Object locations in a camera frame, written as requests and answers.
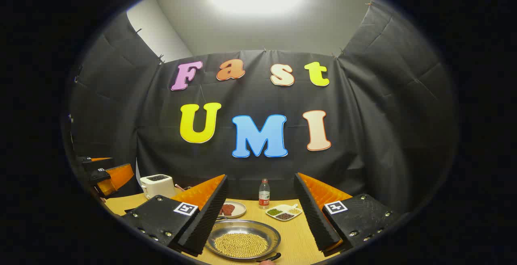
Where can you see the white divided dish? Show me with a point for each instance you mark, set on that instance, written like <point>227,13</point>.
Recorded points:
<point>284,211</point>

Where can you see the heap of soybeans in pot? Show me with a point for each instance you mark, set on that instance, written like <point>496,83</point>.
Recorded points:
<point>241,245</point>

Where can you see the red white striped straw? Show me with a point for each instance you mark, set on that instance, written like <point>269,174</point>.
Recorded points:
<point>180,186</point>

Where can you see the heap of dark red beans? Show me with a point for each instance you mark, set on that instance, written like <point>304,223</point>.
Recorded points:
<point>284,216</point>

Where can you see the heap of green mung beans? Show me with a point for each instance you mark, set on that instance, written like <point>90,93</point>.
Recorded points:
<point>274,212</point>

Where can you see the white toaster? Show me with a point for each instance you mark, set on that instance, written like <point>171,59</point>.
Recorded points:
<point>157,184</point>

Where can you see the clear plastic water bottle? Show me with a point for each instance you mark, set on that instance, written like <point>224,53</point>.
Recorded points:
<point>264,196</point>

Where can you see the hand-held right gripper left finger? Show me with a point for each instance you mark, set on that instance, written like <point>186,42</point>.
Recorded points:
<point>208,216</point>

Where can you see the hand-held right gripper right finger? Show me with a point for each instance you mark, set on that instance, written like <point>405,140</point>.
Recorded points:
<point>315,216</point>

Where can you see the small heap of pale soybeans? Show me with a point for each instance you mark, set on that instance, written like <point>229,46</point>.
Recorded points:
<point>294,211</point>

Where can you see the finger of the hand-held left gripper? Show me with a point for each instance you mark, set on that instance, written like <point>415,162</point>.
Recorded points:
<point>87,161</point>
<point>119,176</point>

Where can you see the round white plate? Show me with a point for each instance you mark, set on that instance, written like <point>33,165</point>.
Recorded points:
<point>240,209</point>

